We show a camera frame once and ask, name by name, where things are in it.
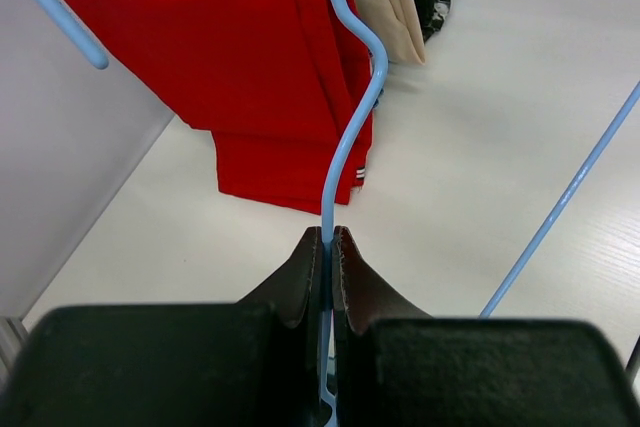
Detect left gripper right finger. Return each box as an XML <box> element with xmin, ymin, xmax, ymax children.
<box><xmin>332</xmin><ymin>227</ymin><xmax>639</xmax><ymax>426</ymax></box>

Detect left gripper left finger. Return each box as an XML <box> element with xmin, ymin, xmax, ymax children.
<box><xmin>1</xmin><ymin>227</ymin><xmax>323</xmax><ymax>426</ymax></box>

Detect red trousers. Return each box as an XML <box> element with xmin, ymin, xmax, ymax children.
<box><xmin>64</xmin><ymin>0</ymin><xmax>371</xmax><ymax>213</ymax></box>

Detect beige trousers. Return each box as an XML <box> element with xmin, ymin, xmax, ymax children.
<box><xmin>355</xmin><ymin>0</ymin><xmax>426</xmax><ymax>65</ymax></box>

